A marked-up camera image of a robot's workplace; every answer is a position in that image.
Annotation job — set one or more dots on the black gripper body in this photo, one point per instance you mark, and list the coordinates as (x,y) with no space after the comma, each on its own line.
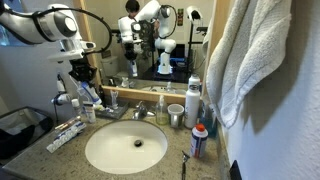
(81,70)

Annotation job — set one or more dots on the blue and white tube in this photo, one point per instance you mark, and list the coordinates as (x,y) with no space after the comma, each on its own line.
(92,94)

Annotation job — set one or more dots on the chrome faucet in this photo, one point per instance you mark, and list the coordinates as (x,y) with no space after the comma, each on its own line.
(141,111)

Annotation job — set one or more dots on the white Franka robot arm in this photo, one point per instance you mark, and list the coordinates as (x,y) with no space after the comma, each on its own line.
(20,25)

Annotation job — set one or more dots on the gold lipstick tube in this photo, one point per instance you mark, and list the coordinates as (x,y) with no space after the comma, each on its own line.
(70,121)

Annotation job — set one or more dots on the small black bottle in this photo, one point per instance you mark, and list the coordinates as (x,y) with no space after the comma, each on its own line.
(100,95)

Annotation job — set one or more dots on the small white bottle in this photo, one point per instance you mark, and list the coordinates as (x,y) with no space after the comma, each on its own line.
(89,113)

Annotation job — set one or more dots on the purple-printed pill blister pack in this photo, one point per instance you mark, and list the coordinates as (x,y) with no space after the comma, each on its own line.
(77,126)

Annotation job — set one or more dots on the wood-framed mirror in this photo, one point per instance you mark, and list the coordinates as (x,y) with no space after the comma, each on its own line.
(143,95)

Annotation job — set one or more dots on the white pill blister pack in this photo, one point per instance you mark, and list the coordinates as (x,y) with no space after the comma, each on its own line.
(61,141)

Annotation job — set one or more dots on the black trash bin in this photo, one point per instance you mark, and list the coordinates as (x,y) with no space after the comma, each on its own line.
(23,133)

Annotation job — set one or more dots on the white oval sink basin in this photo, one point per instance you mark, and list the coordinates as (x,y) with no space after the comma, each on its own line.
(123,150)

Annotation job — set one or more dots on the clear pump soap bottle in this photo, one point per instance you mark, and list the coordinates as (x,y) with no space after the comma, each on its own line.
(162,113)

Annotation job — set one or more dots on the white mug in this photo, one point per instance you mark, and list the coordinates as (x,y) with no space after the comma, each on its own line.
(175,115)

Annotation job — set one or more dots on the tall white spray bottle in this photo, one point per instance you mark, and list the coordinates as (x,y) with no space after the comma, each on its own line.
(192,103)

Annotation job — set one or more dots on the red-capped shaving cream can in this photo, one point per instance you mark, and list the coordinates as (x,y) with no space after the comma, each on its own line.
(199,141)

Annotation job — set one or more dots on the blue liquid bottle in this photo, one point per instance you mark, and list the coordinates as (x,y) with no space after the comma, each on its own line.
(209,121)

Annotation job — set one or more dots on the black razor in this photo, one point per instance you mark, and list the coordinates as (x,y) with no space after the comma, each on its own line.
(184,165)

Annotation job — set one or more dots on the white hanging towel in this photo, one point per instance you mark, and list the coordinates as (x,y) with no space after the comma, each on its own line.
(240,66)

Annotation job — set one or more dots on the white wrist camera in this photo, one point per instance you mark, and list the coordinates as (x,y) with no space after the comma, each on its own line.
(71,51)

